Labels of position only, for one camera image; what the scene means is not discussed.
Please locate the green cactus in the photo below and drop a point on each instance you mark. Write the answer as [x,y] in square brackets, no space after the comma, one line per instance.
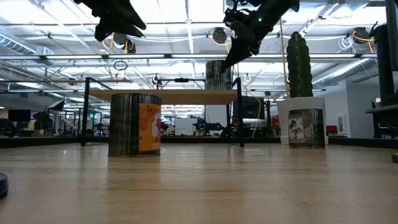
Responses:
[299,68]

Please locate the ribbed tin can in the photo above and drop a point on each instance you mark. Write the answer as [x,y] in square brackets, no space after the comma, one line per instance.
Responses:
[214,76]

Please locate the tin can pictured label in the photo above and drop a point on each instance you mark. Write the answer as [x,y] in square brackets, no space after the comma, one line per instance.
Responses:
[306,129]

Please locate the framed wall picture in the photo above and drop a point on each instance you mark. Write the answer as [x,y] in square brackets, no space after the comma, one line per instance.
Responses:
[340,124]

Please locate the tin can orange label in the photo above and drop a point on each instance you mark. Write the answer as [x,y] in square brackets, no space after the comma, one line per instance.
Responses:
[124,124]

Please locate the red box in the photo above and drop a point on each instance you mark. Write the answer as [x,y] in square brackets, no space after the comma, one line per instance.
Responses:
[331,129]

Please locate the grey desk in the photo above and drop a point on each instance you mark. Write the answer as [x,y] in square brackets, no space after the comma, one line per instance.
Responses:
[384,116]

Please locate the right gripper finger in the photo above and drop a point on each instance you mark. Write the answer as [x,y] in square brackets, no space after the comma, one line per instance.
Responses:
[237,53]

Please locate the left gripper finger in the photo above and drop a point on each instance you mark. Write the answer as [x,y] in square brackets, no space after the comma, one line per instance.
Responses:
[118,31]
[115,12]

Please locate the black candle stick holder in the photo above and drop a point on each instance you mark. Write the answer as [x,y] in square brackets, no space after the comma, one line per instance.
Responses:
[395,157]
[2,186]

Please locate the wooden shelf black legs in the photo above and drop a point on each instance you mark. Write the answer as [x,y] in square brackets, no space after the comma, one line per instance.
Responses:
[186,97]

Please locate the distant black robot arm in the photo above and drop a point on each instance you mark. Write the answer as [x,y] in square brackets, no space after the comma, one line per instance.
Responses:
[210,127]

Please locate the white planter pot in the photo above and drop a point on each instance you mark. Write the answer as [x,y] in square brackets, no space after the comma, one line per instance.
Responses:
[298,102]

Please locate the distant black screen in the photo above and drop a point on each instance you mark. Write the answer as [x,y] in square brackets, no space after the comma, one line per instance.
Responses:
[252,107]
[18,115]

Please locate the black aluminium table frame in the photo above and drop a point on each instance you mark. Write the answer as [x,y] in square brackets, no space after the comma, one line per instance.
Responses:
[46,142]

